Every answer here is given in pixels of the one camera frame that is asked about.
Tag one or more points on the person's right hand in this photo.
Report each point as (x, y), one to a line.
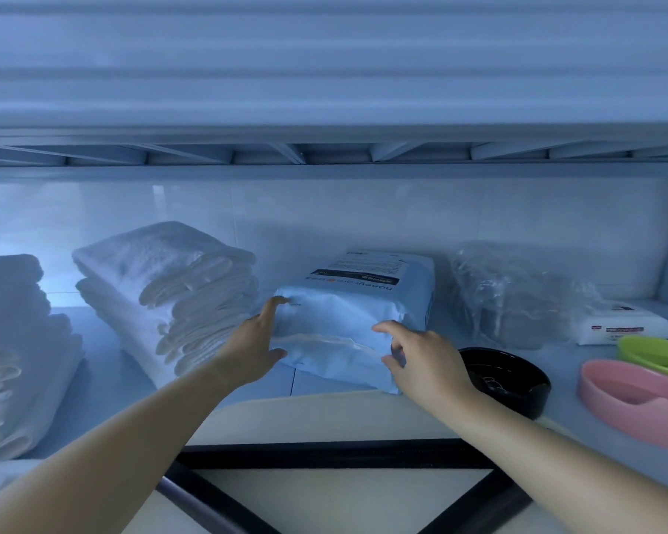
(428, 367)

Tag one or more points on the person's left hand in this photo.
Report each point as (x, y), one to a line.
(245, 350)

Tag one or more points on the person's right thumb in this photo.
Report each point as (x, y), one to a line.
(394, 358)

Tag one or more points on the person's left thumb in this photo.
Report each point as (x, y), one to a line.
(277, 355)

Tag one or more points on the light blue plastic package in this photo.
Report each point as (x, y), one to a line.
(345, 311)

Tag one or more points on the person's left forearm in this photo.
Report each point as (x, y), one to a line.
(117, 456)

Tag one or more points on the person's right forearm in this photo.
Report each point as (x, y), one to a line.
(556, 467)

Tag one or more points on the black framed cart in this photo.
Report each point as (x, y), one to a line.
(334, 456)

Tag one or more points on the black round dish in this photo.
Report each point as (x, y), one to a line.
(512, 383)

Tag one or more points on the stack of white folded towels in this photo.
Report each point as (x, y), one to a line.
(16, 361)
(167, 294)

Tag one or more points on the clear plastic bag of grey items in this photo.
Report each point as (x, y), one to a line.
(512, 300)

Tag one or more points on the white wet wipes packet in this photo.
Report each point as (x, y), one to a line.
(618, 325)

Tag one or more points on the pink plastic bowl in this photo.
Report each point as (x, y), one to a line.
(629, 403)

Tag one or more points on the white metal shelf rack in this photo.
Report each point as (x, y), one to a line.
(334, 105)

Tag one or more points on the green plastic bowl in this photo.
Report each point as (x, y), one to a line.
(657, 353)

